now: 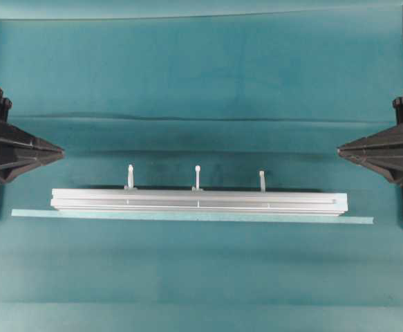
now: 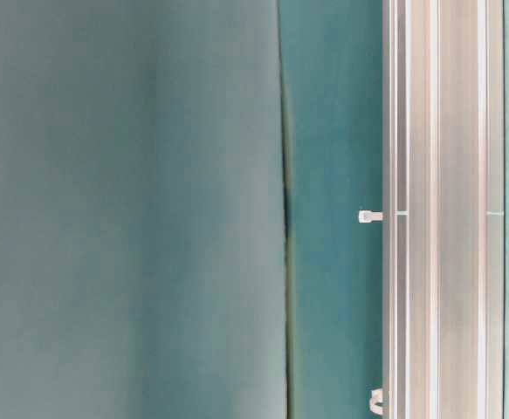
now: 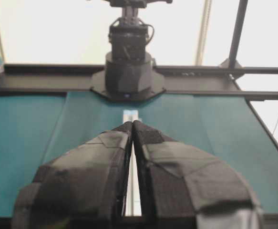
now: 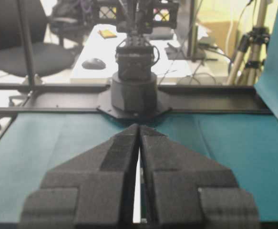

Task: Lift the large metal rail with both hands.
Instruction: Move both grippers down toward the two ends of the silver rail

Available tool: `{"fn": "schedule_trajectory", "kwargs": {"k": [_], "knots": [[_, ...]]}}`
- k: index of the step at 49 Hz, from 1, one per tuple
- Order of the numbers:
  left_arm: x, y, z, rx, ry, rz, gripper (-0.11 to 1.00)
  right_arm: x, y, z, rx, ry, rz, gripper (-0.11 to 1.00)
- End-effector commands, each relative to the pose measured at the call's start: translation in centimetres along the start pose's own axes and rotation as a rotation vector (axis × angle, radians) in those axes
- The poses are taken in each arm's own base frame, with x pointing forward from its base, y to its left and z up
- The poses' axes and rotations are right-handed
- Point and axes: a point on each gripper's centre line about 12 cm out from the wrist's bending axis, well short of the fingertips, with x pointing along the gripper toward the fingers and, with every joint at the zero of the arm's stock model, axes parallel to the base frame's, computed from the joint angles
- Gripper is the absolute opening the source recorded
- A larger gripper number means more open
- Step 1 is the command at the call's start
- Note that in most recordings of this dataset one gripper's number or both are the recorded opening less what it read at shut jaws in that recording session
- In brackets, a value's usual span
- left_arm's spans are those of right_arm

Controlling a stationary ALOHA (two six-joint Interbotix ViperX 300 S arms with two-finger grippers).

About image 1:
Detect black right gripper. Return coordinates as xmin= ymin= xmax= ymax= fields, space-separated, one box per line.
xmin=337 ymin=123 xmax=403 ymax=184

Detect middle white cable tie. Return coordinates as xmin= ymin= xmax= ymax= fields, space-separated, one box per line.
xmin=191 ymin=165 xmax=203 ymax=191

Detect left white cable tie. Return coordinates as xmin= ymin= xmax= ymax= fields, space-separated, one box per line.
xmin=124 ymin=164 xmax=136 ymax=190

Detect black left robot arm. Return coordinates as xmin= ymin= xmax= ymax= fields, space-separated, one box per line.
xmin=0 ymin=88 xmax=64 ymax=184

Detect large silver metal rail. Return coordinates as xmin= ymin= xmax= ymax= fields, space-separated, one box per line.
xmin=50 ymin=188 xmax=348 ymax=216

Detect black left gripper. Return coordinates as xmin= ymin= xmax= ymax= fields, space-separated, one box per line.
xmin=0 ymin=121 xmax=64 ymax=183

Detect teal green table cloth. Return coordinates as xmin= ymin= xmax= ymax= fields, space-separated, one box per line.
xmin=0 ymin=6 xmax=403 ymax=331

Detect right white cable tie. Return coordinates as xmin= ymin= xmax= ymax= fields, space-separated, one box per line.
xmin=259 ymin=170 xmax=266 ymax=192

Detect light green tape strip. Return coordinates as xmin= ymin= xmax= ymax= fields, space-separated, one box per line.
xmin=11 ymin=209 xmax=373 ymax=225

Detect white cable tie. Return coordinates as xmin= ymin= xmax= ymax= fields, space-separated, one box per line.
xmin=124 ymin=164 xmax=136 ymax=190
xmin=259 ymin=170 xmax=266 ymax=192
xmin=191 ymin=165 xmax=203 ymax=191

